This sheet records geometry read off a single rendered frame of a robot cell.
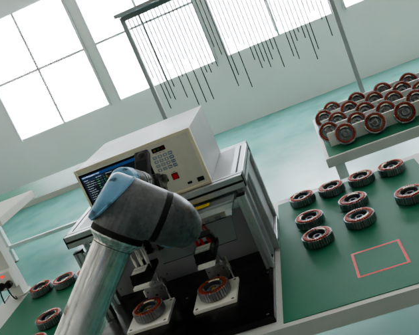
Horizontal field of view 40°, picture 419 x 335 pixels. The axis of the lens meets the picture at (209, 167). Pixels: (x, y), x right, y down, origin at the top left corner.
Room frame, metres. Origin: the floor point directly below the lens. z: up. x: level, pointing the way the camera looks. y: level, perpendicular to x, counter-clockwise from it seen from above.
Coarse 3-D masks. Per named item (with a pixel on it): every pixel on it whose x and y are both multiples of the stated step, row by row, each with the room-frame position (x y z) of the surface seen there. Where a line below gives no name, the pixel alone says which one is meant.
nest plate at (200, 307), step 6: (234, 282) 1.77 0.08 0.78; (234, 288) 1.73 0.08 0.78; (228, 294) 1.71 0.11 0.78; (234, 294) 1.69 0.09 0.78; (198, 300) 1.75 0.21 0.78; (222, 300) 1.68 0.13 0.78; (228, 300) 1.67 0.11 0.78; (234, 300) 1.66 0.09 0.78; (198, 306) 1.71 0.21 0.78; (204, 306) 1.69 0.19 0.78; (210, 306) 1.68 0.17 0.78; (216, 306) 1.67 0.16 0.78; (198, 312) 1.69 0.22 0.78
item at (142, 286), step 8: (144, 264) 1.97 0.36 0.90; (152, 264) 1.93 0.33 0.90; (136, 272) 1.86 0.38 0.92; (144, 272) 1.84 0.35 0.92; (152, 272) 1.88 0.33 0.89; (136, 280) 1.85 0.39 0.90; (144, 280) 1.84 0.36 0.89; (152, 280) 1.93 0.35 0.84; (160, 280) 1.93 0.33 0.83; (136, 288) 1.82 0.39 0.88
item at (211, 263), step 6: (204, 252) 1.79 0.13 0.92; (210, 252) 1.79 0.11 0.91; (216, 252) 1.83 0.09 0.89; (198, 258) 1.80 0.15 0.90; (204, 258) 1.79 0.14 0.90; (210, 258) 1.79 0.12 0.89; (198, 264) 1.80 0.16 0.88; (204, 264) 1.79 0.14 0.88; (210, 264) 1.77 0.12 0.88; (198, 270) 1.78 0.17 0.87
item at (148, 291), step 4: (156, 280) 1.95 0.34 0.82; (164, 280) 1.94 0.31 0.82; (152, 284) 1.93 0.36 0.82; (156, 284) 1.92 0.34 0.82; (160, 284) 1.91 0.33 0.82; (144, 288) 1.93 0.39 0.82; (148, 288) 1.92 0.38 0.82; (152, 288) 1.92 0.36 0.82; (156, 288) 1.91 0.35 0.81; (160, 288) 1.91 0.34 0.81; (164, 288) 1.91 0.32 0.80; (168, 288) 1.94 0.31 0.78; (148, 292) 1.92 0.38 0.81; (152, 292) 1.92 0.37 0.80; (156, 292) 1.91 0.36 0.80; (160, 292) 1.91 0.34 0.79; (164, 292) 1.91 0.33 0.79; (148, 296) 1.92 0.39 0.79; (152, 296) 1.92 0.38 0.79; (156, 296) 1.92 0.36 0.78; (160, 296) 1.91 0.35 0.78; (164, 296) 1.91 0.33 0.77
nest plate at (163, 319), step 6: (168, 300) 1.85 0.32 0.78; (174, 300) 1.84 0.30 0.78; (168, 306) 1.80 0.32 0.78; (168, 312) 1.76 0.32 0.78; (156, 318) 1.75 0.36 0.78; (162, 318) 1.73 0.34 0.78; (168, 318) 1.72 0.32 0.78; (132, 324) 1.78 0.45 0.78; (138, 324) 1.76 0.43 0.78; (144, 324) 1.75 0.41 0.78; (150, 324) 1.73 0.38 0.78; (156, 324) 1.72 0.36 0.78; (162, 324) 1.71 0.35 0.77; (132, 330) 1.74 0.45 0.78; (138, 330) 1.73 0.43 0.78; (144, 330) 1.73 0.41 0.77
